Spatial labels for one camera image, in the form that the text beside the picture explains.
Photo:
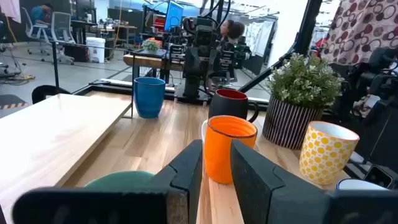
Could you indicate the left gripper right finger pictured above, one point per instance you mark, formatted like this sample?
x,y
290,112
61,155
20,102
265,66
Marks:
x,y
255,186

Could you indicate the black robot equipment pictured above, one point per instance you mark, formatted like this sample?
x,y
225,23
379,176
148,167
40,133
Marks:
x,y
376,77

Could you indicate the hazard-striped black mat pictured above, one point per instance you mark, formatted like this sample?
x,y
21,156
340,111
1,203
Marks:
x,y
11,101

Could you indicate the mint green mug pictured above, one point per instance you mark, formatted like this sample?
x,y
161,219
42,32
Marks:
x,y
121,180

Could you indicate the red storage box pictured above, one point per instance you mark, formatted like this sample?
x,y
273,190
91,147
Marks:
x,y
159,23

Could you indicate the white hanging garments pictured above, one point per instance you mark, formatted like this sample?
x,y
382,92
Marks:
x,y
259,34

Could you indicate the blue computer monitor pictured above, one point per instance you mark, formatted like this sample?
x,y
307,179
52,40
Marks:
x,y
173,15

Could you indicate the orange mug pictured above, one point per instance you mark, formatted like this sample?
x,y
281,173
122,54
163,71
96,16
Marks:
x,y
220,149

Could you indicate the grey mesh office chair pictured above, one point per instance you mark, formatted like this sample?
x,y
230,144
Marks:
x,y
62,31

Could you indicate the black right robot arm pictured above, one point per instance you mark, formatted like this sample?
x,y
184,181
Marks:
x,y
199,65

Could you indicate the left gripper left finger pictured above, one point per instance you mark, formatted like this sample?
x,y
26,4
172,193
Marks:
x,y
180,174

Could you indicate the white office chair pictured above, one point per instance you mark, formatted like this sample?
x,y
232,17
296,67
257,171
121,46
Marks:
x,y
32,29

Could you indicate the black mug red inside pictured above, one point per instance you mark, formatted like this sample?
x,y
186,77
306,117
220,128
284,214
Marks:
x,y
228,107

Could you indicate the potted plant striped pot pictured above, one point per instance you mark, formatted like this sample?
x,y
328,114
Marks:
x,y
289,124

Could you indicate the blue leaf-print white mug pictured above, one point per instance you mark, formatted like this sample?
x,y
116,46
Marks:
x,y
354,184

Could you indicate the black chair back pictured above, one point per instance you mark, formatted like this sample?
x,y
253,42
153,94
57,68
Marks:
x,y
46,93

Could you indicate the person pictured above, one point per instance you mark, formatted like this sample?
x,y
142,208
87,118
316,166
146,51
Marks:
x,y
234,29
40,14

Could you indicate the white waste bin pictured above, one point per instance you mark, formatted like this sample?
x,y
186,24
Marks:
x,y
95,49

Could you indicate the circle-patterned curtain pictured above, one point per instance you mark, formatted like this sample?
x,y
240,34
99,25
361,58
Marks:
x,y
360,29

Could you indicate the wooden work table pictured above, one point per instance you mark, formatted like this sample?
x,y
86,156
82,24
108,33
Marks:
x,y
149,60

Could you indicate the black metal mug rack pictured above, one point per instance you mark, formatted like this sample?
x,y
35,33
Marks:
x,y
46,140

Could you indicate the small black camera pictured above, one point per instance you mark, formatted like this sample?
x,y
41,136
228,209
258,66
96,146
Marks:
x,y
377,176

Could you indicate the pink hanging cloth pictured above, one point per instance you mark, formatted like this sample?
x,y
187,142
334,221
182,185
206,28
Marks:
x,y
11,9

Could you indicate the yellow patterned white mug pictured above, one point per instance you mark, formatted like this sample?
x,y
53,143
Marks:
x,y
323,152

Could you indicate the small potted plant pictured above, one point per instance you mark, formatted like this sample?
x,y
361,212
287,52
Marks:
x,y
151,45

